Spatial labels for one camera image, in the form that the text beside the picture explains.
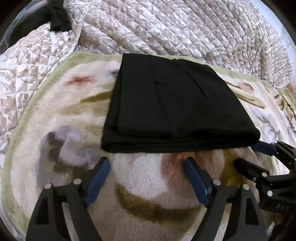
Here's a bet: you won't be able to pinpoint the floral green-bordered fleece blanket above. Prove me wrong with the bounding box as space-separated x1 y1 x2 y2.
1 52 295 240

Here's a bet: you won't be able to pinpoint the black pants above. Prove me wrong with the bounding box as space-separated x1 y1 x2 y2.
101 54 260 153

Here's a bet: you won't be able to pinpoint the dark clothes pile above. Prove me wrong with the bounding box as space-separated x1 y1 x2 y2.
1 1 72 53

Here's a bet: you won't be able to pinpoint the quilted beige floral comforter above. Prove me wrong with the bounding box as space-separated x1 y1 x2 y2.
1 1 293 156

